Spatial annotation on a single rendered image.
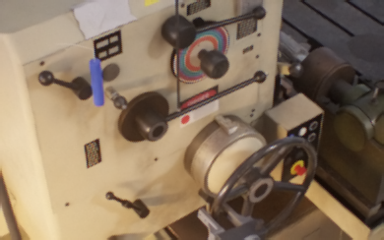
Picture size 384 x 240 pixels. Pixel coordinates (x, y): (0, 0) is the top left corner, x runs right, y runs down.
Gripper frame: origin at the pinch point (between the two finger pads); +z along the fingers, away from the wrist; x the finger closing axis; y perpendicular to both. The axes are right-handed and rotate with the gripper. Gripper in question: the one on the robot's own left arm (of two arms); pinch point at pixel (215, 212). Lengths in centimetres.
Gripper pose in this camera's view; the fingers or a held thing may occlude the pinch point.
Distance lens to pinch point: 194.3
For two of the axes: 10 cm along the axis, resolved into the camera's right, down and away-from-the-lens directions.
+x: -7.9, 2.3, -5.6
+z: -5.8, -5.6, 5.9
